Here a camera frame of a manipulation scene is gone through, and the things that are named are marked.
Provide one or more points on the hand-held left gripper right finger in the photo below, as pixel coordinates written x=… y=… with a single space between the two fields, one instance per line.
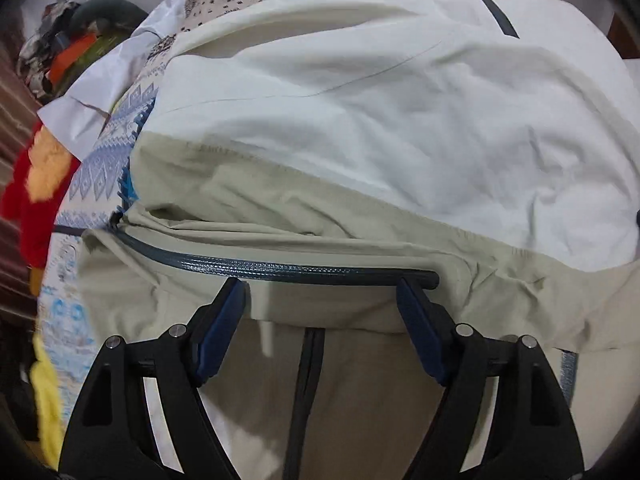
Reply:
x=425 y=332

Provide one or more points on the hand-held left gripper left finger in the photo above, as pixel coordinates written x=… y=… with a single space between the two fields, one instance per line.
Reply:
x=219 y=332

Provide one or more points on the cream jacket with dark zippers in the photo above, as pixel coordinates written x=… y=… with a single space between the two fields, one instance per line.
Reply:
x=350 y=135

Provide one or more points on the pile of colourful clothes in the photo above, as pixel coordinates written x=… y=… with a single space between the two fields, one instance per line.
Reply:
x=37 y=55

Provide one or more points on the yellow cloth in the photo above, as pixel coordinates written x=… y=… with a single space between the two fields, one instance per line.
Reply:
x=47 y=400

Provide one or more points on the blue patterned blanket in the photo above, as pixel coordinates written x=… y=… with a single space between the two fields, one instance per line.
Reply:
x=100 y=180

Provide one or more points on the red and yellow plush toy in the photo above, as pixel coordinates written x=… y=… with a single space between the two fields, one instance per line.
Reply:
x=20 y=200

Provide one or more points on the white cloth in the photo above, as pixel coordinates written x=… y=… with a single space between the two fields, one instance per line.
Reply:
x=95 y=95

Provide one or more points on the striped curtain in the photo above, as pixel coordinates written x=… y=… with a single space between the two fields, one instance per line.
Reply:
x=14 y=110

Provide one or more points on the small orange cloth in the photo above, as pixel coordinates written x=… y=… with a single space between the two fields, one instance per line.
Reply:
x=67 y=62

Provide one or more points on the wooden bed frame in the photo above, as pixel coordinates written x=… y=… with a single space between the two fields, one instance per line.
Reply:
x=625 y=40

